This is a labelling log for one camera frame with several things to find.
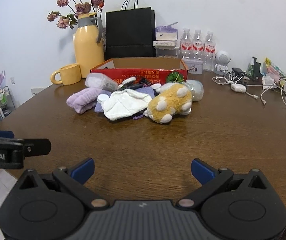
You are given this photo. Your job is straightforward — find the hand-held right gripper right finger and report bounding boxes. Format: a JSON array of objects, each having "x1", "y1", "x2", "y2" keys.
[{"x1": 177, "y1": 158, "x2": 269, "y2": 211}]

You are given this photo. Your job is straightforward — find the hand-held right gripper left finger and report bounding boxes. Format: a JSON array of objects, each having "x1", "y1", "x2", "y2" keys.
[{"x1": 17, "y1": 157, "x2": 110, "y2": 212}]

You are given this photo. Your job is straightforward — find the light purple fuzzy towel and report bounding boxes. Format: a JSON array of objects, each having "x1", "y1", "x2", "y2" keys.
[{"x1": 66, "y1": 87, "x2": 108, "y2": 114}]

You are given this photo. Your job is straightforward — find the white cloth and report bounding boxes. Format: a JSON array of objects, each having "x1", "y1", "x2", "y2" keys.
[{"x1": 101, "y1": 90, "x2": 153, "y2": 121}]

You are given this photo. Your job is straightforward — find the yellow and white plush toy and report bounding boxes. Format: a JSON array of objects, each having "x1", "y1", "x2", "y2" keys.
[{"x1": 144, "y1": 83, "x2": 193, "y2": 124}]

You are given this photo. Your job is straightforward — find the clear plastic bag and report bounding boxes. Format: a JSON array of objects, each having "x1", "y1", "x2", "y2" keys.
[{"x1": 184, "y1": 79, "x2": 205, "y2": 103}]

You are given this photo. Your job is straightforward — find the clear cotton swab container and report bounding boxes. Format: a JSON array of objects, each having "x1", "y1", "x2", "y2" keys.
[{"x1": 85, "y1": 73, "x2": 119, "y2": 92}]

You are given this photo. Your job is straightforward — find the purple knitted cloth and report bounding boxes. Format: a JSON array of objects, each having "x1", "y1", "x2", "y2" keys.
[{"x1": 94, "y1": 86, "x2": 159, "y2": 119}]

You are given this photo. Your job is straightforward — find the blue-grey round disc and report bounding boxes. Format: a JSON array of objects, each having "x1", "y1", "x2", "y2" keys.
[{"x1": 122, "y1": 77, "x2": 136, "y2": 87}]

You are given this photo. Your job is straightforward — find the red cardboard box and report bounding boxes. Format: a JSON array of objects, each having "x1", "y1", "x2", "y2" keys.
[{"x1": 90, "y1": 57, "x2": 189, "y2": 86}]

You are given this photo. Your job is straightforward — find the white round cap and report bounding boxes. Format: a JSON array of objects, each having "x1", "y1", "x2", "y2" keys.
[{"x1": 97, "y1": 94, "x2": 111, "y2": 104}]

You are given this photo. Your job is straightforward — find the yellow mug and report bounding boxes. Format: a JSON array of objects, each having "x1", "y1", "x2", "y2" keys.
[{"x1": 52, "y1": 64, "x2": 82, "y2": 86}]

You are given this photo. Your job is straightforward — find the white oval device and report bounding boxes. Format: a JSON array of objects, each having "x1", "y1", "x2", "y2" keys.
[{"x1": 230, "y1": 83, "x2": 247, "y2": 93}]

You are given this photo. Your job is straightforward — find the pale printed tin box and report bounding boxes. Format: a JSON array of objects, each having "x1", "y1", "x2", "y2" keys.
[{"x1": 183, "y1": 59, "x2": 204, "y2": 75}]

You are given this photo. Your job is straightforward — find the black power adapter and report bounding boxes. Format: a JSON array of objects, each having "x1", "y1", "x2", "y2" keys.
[{"x1": 232, "y1": 67, "x2": 246, "y2": 79}]

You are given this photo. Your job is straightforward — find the yellow thermos jug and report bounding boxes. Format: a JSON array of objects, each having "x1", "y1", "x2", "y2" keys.
[{"x1": 73, "y1": 12, "x2": 105, "y2": 78}]

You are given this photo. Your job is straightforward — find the white robot toy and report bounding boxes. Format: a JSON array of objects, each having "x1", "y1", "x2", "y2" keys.
[{"x1": 213, "y1": 50, "x2": 232, "y2": 75}]

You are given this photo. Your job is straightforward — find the small green bottle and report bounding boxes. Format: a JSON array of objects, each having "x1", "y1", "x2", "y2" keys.
[{"x1": 247, "y1": 57, "x2": 256, "y2": 78}]

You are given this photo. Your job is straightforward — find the black stand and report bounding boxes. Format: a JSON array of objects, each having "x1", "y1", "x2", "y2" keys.
[{"x1": 252, "y1": 57, "x2": 262, "y2": 79}]

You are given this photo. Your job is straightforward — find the clear plastic storage box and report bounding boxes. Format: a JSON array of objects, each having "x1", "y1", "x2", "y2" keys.
[{"x1": 155, "y1": 46, "x2": 180, "y2": 58}]

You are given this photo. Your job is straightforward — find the colourful snack packets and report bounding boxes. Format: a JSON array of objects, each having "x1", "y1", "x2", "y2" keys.
[{"x1": 265, "y1": 57, "x2": 286, "y2": 81}]

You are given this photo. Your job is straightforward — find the white flat box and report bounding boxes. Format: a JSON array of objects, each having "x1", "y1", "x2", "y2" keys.
[{"x1": 153, "y1": 40, "x2": 177, "y2": 47}]

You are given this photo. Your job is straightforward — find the purple tissue box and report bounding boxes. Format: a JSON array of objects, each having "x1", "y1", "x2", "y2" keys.
[{"x1": 155, "y1": 22, "x2": 179, "y2": 41}]

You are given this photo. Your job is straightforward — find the black paper bag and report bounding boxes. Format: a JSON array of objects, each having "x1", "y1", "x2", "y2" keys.
[{"x1": 105, "y1": 0, "x2": 156, "y2": 61}]

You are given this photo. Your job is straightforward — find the dried pink flower bouquet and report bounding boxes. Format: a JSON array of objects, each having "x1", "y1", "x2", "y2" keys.
[{"x1": 47, "y1": 0, "x2": 105, "y2": 30}]

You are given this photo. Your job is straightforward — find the white wall socket plate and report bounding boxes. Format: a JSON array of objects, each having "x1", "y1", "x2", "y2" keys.
[{"x1": 30, "y1": 87, "x2": 49, "y2": 97}]

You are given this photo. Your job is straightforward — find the white charging cable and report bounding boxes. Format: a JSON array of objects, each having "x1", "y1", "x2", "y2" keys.
[{"x1": 245, "y1": 84, "x2": 267, "y2": 104}]

